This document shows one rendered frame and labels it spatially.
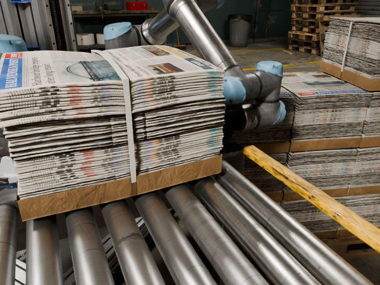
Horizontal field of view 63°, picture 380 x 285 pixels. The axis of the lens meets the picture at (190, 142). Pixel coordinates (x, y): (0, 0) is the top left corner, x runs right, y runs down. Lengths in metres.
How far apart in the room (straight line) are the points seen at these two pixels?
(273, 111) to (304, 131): 0.32
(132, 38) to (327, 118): 0.83
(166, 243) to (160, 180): 0.14
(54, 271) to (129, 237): 0.12
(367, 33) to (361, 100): 0.24
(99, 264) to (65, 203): 0.14
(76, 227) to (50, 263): 0.08
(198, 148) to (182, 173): 0.06
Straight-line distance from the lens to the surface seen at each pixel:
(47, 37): 1.23
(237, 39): 8.23
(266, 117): 0.94
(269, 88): 0.90
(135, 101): 0.52
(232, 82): 0.81
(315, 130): 1.26
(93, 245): 0.53
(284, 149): 1.24
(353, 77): 1.39
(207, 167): 0.64
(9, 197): 0.69
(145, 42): 1.39
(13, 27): 1.25
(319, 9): 7.53
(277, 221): 0.58
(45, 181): 0.56
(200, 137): 0.60
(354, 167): 1.44
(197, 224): 0.55
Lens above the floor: 1.15
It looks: 25 degrees down
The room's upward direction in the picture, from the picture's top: straight up
